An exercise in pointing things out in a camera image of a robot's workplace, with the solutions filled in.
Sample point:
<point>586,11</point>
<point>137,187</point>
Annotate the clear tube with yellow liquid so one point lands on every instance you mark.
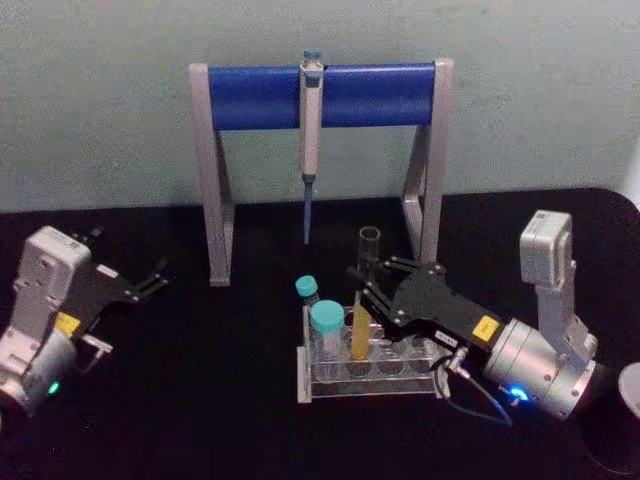
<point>361,335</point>

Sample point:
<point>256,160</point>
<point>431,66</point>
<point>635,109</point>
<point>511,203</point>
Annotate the grey stand with blue bar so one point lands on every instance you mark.
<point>255,97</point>

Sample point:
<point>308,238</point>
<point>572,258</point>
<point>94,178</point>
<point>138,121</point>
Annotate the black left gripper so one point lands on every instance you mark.
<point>102,292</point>

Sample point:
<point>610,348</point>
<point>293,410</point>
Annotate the clear plastic tube rack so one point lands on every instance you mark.
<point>350,385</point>

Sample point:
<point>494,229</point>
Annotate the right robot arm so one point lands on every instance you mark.
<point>535,365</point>

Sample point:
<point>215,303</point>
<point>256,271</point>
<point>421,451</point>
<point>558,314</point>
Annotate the black table cloth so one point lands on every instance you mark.
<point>225,380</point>

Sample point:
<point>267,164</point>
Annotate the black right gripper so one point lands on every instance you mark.
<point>440,310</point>

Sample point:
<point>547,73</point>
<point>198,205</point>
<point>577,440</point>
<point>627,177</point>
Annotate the large teal capped tube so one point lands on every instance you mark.
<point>327,316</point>

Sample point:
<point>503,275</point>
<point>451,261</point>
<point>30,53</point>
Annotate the grey pipette with blue tip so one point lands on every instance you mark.
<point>310,130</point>

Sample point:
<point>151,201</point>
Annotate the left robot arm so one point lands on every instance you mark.
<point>35,310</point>

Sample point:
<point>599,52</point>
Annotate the small teal capped tube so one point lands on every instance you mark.
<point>306,286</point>

